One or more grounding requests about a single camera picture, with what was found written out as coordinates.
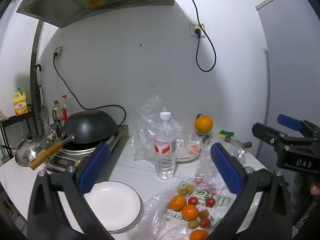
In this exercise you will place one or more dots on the oil bottle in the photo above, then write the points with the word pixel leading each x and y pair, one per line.
pixel 56 114

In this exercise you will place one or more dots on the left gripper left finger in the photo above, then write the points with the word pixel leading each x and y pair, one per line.
pixel 46 216

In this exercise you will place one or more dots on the clear water bottle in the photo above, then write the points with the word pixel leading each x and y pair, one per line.
pixel 165 147

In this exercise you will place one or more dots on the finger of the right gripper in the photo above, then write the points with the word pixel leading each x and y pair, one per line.
pixel 275 134
pixel 290 122

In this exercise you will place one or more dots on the yellow detergent bottle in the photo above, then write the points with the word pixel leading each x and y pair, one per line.
pixel 20 102

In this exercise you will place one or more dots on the yellow green sponge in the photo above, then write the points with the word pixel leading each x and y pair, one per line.
pixel 226 134

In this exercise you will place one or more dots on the crumpled clear plastic bag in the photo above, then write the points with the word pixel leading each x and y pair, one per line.
pixel 148 121

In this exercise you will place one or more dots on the mandarin orange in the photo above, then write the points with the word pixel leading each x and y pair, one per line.
pixel 177 203
pixel 190 212
pixel 199 235

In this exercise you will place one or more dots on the left wall socket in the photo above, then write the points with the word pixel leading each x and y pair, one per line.
pixel 57 52

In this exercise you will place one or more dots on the black umbrella handle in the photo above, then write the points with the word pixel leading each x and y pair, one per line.
pixel 38 69

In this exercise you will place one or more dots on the black wire rack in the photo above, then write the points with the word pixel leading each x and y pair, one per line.
pixel 15 129

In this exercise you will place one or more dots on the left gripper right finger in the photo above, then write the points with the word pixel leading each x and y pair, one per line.
pixel 273 217

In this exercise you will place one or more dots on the printed plastic fruit bag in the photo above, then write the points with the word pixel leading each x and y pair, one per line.
pixel 161 222

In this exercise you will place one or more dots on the white plate black rim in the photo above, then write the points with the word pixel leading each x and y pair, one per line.
pixel 116 205

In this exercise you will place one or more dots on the red-cap sauce bottle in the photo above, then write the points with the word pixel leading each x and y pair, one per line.
pixel 65 108

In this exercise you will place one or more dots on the steel induction cooker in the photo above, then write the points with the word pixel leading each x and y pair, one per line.
pixel 60 161

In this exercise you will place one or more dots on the black wok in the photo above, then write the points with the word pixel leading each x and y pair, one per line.
pixel 81 129

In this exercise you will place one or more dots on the yellow-green longan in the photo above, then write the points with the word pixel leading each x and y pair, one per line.
pixel 189 189
pixel 203 214
pixel 193 224
pixel 182 191

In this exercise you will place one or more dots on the large orange with leaf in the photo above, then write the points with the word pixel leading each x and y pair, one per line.
pixel 203 123

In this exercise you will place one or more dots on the white wall socket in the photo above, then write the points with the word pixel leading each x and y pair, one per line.
pixel 193 27

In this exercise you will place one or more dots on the cherry tomato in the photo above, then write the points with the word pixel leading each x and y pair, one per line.
pixel 210 202
pixel 193 201
pixel 205 222

